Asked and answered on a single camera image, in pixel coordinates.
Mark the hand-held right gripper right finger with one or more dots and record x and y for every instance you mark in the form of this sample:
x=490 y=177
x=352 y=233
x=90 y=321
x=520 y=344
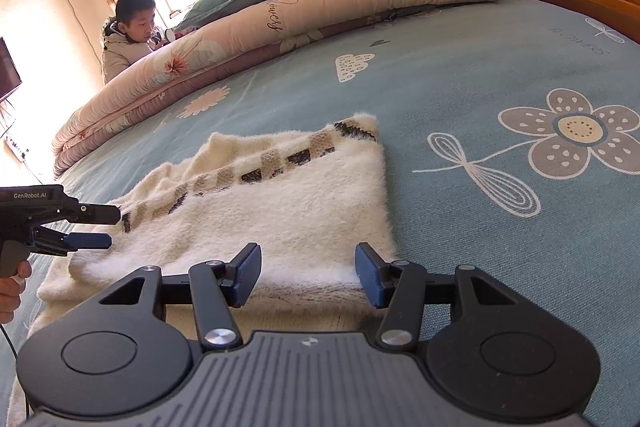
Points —
x=370 y=274

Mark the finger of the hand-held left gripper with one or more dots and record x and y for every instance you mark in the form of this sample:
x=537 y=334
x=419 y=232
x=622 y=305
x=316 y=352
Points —
x=97 y=213
x=90 y=241

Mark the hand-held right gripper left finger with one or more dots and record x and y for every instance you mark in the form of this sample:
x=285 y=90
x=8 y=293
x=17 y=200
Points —
x=247 y=274

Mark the cream fuzzy knit sweater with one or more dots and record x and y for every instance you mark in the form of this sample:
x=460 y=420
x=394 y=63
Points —
x=300 y=207

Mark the person's left hand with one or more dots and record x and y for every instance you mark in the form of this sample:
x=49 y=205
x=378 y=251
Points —
x=10 y=299

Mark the white power strip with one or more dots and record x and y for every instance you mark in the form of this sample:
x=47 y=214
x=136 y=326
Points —
x=14 y=149

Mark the small white cup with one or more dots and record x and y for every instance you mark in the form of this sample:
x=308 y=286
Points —
x=168 y=35

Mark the pink floral folded quilt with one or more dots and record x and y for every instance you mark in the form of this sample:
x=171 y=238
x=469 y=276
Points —
x=310 y=12

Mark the black wall television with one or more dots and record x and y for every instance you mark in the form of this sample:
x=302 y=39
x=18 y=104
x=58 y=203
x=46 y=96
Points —
x=7 y=72

